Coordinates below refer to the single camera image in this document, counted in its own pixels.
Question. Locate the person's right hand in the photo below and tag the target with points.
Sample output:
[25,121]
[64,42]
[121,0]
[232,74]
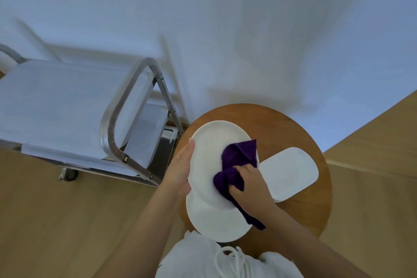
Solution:
[255,196]

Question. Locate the person's left hand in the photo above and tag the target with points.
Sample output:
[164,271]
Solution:
[177,176]

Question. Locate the white round dinner plate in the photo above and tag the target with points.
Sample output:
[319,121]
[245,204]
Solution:
[215,225]
[205,157]

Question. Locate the stack of white rectangular plates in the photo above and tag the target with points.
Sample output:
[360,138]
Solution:
[290,173]

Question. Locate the purple cleaning cloth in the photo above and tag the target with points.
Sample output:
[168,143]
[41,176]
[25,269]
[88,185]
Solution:
[241,154]

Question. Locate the steel three-tier cart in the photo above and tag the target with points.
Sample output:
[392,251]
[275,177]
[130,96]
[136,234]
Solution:
[49,102]

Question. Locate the person's left forearm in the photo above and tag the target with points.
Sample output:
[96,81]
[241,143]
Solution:
[140,238]

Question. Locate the person's right forearm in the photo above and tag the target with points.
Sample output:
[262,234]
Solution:
[309,248]

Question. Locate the person's white garment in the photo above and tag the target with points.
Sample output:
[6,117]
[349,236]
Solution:
[185,258]

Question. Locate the round wooden side table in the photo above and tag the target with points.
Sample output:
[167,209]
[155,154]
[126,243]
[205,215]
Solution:
[277,124]

